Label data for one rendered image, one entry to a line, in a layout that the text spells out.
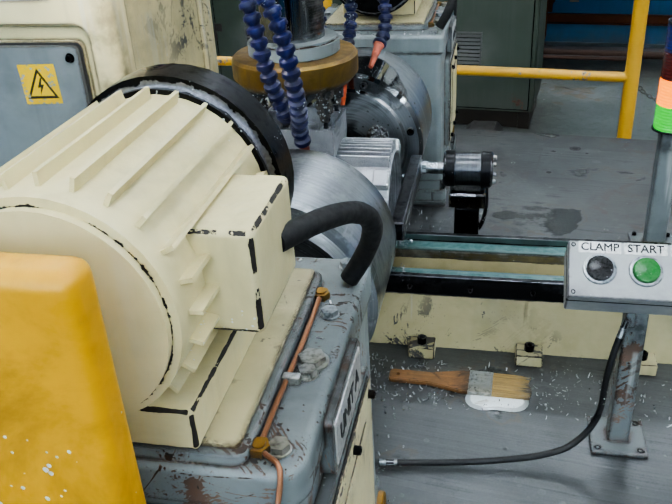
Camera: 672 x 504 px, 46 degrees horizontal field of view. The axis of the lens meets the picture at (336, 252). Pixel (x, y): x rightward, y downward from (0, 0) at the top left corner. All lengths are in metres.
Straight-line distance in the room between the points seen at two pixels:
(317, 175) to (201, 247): 0.47
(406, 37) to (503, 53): 2.77
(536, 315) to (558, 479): 0.27
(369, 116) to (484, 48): 3.02
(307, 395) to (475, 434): 0.53
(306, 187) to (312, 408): 0.39
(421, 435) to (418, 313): 0.21
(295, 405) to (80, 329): 0.22
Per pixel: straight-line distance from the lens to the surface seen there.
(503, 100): 4.39
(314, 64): 1.08
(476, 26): 4.31
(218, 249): 0.49
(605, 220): 1.66
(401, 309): 1.21
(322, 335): 0.65
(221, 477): 0.55
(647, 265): 0.95
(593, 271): 0.94
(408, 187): 1.22
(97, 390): 0.43
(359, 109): 1.33
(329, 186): 0.93
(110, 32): 1.05
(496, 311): 1.20
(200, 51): 1.33
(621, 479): 1.07
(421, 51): 1.57
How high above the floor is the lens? 1.53
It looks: 29 degrees down
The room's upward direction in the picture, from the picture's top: 3 degrees counter-clockwise
